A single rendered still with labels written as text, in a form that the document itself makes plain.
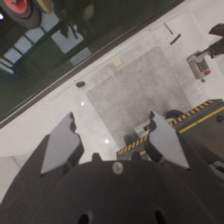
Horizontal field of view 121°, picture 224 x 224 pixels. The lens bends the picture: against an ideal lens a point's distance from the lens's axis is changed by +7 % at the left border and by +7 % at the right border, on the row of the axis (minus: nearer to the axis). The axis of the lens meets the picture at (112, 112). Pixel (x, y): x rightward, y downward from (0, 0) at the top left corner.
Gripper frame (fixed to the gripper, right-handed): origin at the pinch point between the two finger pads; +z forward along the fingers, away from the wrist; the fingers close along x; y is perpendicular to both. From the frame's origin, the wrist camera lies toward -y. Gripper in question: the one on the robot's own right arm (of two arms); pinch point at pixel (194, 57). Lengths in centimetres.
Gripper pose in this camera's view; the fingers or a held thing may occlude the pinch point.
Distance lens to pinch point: 92.2
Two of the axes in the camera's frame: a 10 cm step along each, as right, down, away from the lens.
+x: 8.5, -5.2, -0.7
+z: 0.3, -0.9, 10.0
